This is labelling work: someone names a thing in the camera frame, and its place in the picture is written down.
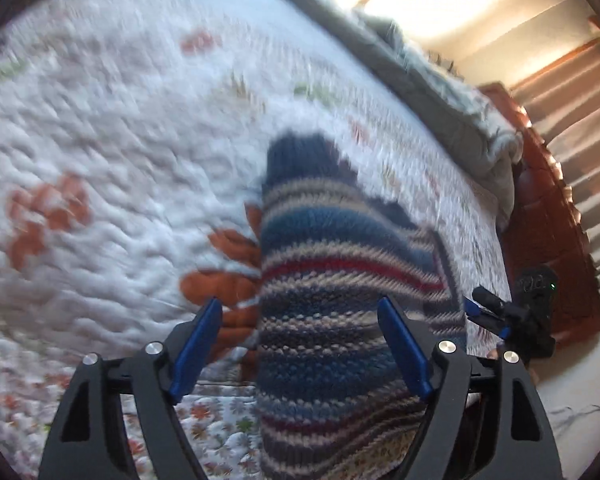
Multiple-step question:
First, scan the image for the beige pleated curtain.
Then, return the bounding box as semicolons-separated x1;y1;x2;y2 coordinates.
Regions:
510;35;600;311

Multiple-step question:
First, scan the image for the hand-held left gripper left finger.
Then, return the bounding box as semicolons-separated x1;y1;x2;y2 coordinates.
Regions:
39;297;224;480

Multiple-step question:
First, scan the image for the floral quilted bedspread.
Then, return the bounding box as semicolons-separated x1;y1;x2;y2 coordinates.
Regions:
0;0;513;480

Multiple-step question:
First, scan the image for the striped knit sweater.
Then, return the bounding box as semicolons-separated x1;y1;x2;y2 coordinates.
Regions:
255;131;473;480

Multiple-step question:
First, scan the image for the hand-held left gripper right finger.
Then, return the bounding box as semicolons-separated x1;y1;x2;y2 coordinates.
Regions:
377;295;565;480

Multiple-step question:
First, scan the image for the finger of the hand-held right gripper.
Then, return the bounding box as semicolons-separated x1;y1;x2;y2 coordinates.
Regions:
472;286;518;315
463;297;513;341

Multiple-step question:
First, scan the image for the brown wooden bed board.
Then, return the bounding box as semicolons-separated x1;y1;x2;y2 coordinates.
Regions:
480;82;600;346

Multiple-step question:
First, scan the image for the grey crumpled comforter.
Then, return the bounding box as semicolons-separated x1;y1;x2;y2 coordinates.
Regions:
240;0;525;226

